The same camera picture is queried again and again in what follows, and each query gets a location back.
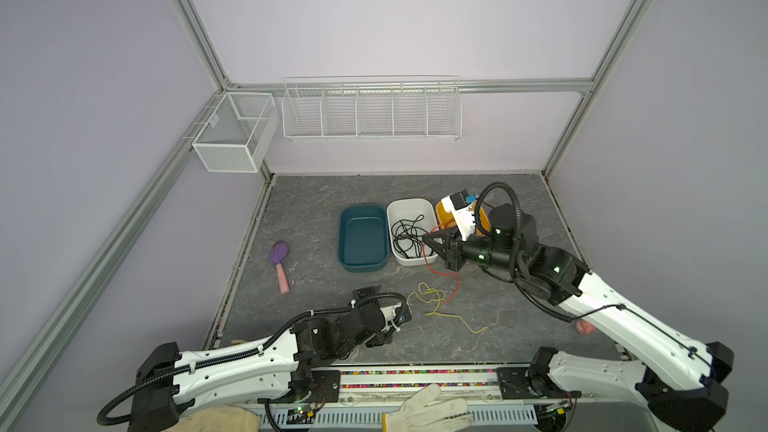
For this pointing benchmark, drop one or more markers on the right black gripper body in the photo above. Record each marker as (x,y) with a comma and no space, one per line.
(478,252)

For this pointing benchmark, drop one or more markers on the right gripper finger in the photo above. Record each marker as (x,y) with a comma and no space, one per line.
(445,235)
(446,249)

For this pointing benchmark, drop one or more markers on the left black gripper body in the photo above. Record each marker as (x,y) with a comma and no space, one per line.
(376,340)

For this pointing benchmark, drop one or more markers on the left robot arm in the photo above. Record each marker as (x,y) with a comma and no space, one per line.
(291,365)

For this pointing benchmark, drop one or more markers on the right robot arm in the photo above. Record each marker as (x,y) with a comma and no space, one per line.
(679,380)

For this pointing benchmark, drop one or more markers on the yellow plastic bin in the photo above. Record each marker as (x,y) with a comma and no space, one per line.
(442,217)

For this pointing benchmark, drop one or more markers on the white plastic bin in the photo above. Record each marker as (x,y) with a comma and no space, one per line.
(408,220)

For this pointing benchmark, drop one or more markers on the teal plastic bin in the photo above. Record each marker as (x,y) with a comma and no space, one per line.
(364,243)

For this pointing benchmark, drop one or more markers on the white work glove centre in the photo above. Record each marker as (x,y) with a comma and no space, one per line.
(424,412)

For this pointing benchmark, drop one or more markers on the white work glove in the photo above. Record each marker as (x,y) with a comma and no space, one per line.
(424,412)
(222,418)

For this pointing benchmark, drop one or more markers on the purple pink hairbrush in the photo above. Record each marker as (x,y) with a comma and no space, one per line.
(277,254)

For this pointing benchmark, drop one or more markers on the white work glove left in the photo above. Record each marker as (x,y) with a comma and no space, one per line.
(222,418)

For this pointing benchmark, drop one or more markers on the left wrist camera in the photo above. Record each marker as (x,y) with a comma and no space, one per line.
(396,315)

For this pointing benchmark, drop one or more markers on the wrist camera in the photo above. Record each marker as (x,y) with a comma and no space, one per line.
(460,206)
(396,315)

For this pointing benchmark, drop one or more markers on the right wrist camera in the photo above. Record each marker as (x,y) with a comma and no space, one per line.
(460,206)

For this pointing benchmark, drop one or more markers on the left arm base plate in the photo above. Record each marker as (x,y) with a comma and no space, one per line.
(316,386)

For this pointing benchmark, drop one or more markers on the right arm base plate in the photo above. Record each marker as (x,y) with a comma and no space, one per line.
(526,383)

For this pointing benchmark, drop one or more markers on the long white wire basket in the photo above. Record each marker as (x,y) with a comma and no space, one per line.
(406,107)

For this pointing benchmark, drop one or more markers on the white wire mesh box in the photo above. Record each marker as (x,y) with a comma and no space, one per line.
(237,133)

